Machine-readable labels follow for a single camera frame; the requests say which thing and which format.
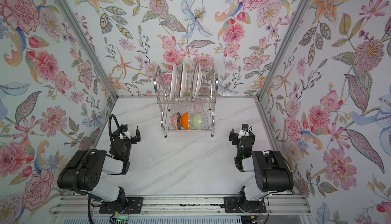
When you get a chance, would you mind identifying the light green bowl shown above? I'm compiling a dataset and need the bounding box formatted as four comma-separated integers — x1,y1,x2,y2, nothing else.
189,112,203,130

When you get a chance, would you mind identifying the orange white bowl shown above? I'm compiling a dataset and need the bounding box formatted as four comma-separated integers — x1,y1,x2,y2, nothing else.
180,113,190,130

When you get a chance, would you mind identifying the white plate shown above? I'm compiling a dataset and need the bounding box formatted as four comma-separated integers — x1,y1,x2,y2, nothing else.
170,65,178,101
179,63,187,101

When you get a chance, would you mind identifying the red patterned bowl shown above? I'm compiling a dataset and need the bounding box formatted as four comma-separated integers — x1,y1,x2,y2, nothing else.
171,112,182,130

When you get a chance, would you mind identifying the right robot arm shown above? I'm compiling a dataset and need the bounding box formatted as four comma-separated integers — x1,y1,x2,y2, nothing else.
229,124,294,213

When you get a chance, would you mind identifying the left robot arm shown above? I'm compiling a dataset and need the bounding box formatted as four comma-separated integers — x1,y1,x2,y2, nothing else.
57,125,141,210

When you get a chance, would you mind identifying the chrome two-tier dish rack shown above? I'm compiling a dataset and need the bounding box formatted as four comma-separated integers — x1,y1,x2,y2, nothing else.
153,64,219,137

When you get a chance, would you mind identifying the pink tinted glass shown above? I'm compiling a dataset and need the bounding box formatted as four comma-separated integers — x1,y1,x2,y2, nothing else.
193,102,204,113

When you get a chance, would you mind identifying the patterned plate right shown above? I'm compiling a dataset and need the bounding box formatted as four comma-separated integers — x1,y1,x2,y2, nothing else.
191,62,202,100

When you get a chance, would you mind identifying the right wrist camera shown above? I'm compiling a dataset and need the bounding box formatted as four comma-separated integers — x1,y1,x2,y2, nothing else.
238,124,249,139

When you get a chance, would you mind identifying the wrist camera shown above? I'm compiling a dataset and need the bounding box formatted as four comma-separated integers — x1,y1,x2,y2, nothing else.
238,124,249,139
119,124,130,140

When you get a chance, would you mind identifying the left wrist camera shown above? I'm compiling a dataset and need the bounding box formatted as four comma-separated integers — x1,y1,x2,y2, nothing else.
119,124,130,140

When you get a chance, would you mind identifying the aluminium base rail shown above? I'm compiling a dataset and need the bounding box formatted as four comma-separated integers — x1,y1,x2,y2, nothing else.
48,194,315,224

